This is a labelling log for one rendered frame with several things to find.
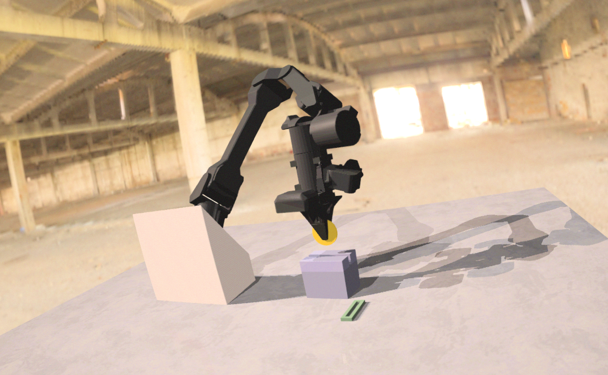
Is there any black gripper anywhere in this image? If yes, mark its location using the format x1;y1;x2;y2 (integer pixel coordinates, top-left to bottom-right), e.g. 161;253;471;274
274;149;342;241

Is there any gold coin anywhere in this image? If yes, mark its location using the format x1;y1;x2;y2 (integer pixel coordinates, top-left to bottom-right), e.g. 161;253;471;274
312;220;337;245

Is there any green rectangular frame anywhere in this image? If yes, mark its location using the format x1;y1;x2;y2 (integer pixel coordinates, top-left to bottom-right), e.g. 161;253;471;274
340;299;365;321

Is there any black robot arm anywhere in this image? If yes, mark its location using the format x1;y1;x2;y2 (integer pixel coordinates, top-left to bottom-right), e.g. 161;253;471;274
189;65;363;228

